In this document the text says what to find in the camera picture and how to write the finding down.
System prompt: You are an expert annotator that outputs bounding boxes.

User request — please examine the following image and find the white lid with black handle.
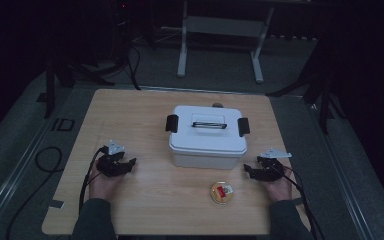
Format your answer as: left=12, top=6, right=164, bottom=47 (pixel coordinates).
left=165, top=105, right=251, bottom=156

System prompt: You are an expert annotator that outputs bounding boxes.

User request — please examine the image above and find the person's left hand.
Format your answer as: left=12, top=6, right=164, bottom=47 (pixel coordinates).
left=89, top=161, right=124, bottom=203

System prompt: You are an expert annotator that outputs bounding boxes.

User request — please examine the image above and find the person's right hand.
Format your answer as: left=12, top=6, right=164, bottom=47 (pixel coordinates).
left=263, top=166, right=294, bottom=203

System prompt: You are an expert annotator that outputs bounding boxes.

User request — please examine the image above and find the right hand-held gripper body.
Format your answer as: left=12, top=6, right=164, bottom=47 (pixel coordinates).
left=256, top=148, right=293, bottom=183

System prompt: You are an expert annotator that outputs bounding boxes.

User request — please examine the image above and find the right hand-held gripper cable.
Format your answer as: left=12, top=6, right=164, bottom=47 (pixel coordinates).
left=278, top=165, right=326, bottom=240

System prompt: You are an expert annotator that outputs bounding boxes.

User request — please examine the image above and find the metal floor rail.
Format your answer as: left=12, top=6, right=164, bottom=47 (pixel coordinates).
left=136, top=85, right=306, bottom=98
left=306, top=101, right=379, bottom=240
left=0, top=99, right=64, bottom=231

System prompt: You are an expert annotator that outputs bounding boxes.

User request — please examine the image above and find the black metal stand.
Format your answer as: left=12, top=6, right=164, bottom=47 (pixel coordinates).
left=265, top=41, right=346, bottom=136
left=44, top=55, right=116, bottom=120

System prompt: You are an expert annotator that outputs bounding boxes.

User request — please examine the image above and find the white plastic storage box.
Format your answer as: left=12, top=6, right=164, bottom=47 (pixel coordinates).
left=170, top=146, right=247, bottom=171

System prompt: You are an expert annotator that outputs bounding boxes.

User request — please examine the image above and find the black floor cable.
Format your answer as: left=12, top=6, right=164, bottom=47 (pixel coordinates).
left=5, top=146, right=64, bottom=240

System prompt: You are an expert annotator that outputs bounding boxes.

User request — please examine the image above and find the white metal stand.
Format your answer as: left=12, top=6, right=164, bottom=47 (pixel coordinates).
left=176, top=0, right=275, bottom=85

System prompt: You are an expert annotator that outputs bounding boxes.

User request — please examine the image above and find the thin black background cable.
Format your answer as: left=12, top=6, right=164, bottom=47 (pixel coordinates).
left=125, top=44, right=142, bottom=91

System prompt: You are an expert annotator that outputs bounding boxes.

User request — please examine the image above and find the round yellow food container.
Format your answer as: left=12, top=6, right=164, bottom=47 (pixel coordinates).
left=209, top=180, right=235, bottom=205

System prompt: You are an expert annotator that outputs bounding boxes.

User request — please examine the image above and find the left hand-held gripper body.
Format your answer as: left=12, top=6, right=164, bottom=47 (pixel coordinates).
left=96, top=139, right=128, bottom=178

